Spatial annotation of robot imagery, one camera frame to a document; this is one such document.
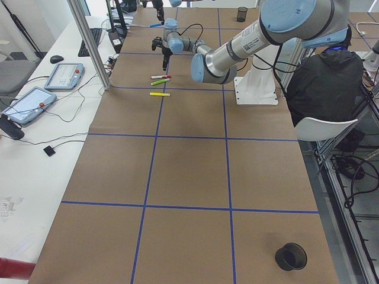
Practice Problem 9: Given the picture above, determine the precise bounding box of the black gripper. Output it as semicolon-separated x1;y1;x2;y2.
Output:
152;0;165;24
152;37;172;70

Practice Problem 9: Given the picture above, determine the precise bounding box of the red and white marker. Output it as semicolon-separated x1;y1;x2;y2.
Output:
150;75;172;79

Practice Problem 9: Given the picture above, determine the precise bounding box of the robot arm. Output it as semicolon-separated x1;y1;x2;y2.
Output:
152;0;350;85

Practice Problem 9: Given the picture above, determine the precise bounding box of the green highlighter pen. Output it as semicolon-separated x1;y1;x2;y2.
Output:
150;78;171;86

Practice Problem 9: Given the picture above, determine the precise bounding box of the yellow highlighter pen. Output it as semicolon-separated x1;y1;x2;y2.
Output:
149;92;171;97

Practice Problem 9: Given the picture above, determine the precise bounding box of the black keyboard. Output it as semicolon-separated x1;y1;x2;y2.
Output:
78;27;103;57

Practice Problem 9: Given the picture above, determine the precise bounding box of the black mesh pen cup left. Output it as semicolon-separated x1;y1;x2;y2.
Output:
236;7;248;22

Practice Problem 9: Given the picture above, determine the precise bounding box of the black mesh pen cup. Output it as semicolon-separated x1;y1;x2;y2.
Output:
236;7;248;22
275;243;307;271

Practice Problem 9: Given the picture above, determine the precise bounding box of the blue teach pendant far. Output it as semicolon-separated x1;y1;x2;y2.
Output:
44;63;85;91

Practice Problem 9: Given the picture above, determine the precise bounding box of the blue teach pendant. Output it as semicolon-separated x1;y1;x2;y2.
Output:
2;86;57;125
44;63;85;91

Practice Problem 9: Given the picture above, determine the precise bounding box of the black computer mouse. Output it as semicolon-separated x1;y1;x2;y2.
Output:
50;55;64;64

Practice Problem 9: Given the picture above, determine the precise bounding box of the blue teach pendant near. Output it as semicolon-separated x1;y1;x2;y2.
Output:
2;86;57;125

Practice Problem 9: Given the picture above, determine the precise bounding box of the small black square device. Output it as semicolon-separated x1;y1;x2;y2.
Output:
43;146;56;157

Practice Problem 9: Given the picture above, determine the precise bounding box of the white chair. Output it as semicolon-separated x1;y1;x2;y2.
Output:
294;117;358;141

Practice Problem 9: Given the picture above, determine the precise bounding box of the black mesh pen cup right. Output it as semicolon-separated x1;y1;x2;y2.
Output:
275;243;307;271

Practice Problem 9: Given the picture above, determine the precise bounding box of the red cylinder object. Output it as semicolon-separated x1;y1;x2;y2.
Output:
1;257;36;280

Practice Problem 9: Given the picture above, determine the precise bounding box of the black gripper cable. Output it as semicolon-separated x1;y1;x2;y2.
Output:
176;23;205;45

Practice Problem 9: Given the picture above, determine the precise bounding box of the aluminium frame post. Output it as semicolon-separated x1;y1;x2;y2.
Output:
67;0;110;91

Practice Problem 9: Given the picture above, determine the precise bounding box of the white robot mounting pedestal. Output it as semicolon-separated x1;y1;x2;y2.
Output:
233;54;278;106

